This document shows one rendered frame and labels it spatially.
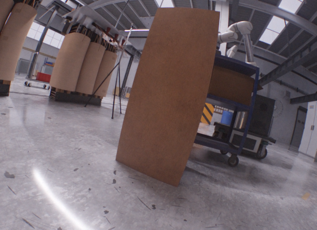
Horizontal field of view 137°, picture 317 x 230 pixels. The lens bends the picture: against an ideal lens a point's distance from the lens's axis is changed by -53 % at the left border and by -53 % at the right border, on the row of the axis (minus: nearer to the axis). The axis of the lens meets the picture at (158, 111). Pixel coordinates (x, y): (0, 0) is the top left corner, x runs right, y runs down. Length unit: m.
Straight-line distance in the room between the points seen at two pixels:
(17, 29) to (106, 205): 1.95
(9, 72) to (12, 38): 0.40
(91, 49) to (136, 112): 2.06
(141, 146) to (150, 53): 0.47
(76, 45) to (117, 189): 2.11
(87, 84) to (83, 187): 2.12
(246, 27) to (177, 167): 1.73
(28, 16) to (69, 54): 0.93
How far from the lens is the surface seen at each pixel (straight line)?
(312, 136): 5.48
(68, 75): 2.25
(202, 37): 0.67
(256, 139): 1.87
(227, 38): 1.41
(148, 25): 1.92
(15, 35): 1.98
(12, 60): 1.97
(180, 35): 0.69
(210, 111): 6.90
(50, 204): 0.48
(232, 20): 9.65
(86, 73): 2.48
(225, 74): 1.23
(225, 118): 6.53
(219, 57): 1.20
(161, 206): 0.53
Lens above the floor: 0.36
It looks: 3 degrees down
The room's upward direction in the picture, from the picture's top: 15 degrees clockwise
